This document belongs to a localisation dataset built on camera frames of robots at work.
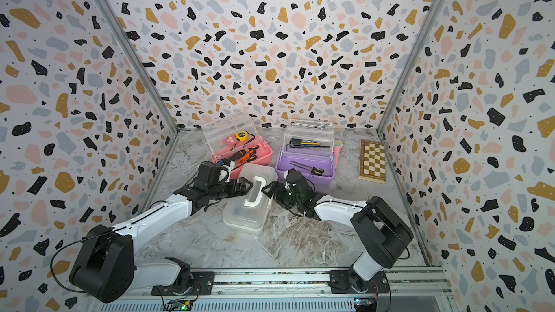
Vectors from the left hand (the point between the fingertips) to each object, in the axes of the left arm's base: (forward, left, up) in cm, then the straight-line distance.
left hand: (248, 185), depth 85 cm
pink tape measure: (+28, +12, -3) cm, 30 cm away
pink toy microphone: (+27, -41, -8) cm, 50 cm away
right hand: (-3, -7, -1) cm, 8 cm away
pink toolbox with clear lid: (+31, +19, -1) cm, 37 cm away
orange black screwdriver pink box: (+22, +7, -9) cm, 25 cm away
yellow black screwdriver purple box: (+15, -27, -10) cm, 32 cm away
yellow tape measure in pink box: (+30, +7, -2) cm, 30 cm away
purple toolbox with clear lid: (+23, -25, -4) cm, 35 cm away
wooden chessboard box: (+17, -57, -10) cm, 60 cm away
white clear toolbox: (-10, 0, -3) cm, 10 cm away
